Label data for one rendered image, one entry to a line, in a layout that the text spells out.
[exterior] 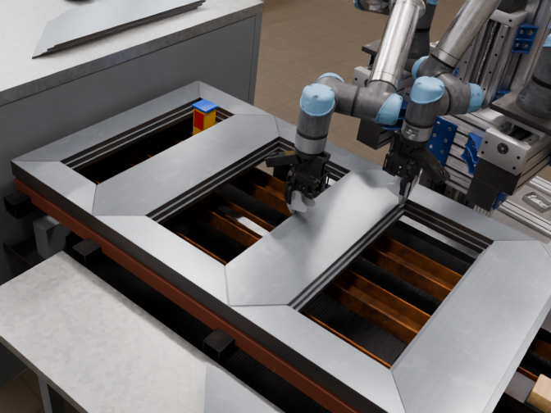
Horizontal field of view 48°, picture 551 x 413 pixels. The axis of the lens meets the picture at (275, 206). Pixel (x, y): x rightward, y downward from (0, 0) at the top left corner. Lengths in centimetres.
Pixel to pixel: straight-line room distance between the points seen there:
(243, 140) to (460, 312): 83
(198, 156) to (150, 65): 41
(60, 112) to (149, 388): 89
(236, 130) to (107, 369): 88
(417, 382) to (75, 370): 71
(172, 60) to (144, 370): 112
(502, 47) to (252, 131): 83
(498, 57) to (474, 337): 102
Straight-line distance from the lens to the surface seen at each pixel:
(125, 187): 168
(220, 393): 130
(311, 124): 143
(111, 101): 201
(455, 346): 140
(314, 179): 150
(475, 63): 220
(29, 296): 157
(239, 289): 139
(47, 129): 189
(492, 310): 151
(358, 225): 162
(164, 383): 136
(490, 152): 195
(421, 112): 157
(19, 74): 184
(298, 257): 149
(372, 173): 183
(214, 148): 184
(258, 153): 187
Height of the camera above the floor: 185
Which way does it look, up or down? 37 degrees down
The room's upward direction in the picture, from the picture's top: 8 degrees clockwise
